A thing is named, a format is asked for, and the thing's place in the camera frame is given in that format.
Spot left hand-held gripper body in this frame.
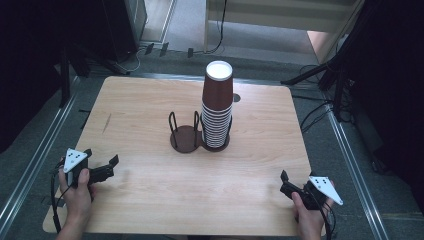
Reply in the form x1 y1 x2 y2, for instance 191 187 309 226
63 148 93 188

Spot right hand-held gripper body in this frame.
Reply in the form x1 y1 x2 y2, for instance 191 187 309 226
299 175 344 211

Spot dark brown cup holder rack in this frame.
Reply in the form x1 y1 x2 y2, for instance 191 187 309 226
168 110 233 154

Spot stack of brown paper cups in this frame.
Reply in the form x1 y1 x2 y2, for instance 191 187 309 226
200 60 234 149

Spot person's right hand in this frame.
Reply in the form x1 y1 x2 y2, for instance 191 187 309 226
292 199 336 234

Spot person's left hand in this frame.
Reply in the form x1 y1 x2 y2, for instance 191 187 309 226
58 168 98 221

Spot black metal stand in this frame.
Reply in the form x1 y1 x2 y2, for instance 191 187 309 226
59 43 92 108

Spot black tripod stand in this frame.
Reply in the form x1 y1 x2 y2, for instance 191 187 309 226
280 49 355 122

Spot black cabinet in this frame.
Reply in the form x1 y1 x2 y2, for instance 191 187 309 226
99 0 148 64

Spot metal floor rail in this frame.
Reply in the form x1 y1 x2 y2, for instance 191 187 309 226
324 103 390 240
0 75 80 231

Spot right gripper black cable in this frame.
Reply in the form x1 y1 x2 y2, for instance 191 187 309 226
313 196 338 240

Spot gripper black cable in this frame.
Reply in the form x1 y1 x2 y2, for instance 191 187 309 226
313 196 338 240
49 159 69 234

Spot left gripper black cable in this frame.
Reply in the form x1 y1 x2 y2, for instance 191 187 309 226
49 159 69 234

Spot black floor cables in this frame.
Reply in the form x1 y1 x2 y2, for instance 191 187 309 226
299 64 334 134

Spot white floor cable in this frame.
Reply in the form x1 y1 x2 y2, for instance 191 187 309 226
114 48 144 75

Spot black hanging cable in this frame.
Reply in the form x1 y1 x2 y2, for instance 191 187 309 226
193 0 228 56

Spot white furniture frame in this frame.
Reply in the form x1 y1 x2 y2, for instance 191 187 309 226
203 0 365 65

